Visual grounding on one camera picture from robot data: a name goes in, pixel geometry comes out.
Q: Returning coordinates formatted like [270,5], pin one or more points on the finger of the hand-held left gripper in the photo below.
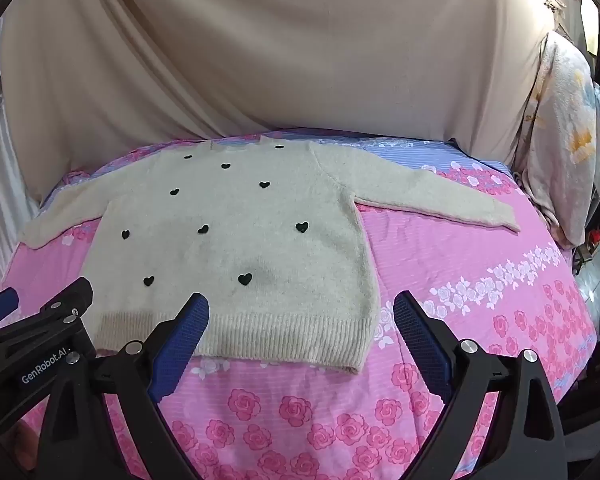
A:
[0,305]
[62,310]

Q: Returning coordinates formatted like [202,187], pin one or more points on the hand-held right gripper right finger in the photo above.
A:
[424,341]

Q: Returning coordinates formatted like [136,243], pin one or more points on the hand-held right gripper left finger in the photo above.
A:
[179,347]

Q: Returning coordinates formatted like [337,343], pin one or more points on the beige sweater with black hearts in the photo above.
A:
[240,240]

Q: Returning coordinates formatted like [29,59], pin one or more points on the pink floral bed sheet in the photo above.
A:
[360,370]

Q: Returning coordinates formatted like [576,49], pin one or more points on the white satin curtain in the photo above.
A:
[2,170]

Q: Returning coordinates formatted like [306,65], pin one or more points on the cream floral fleece blanket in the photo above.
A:
[560,140]

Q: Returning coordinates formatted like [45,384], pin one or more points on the beige backdrop cloth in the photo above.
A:
[300,45]

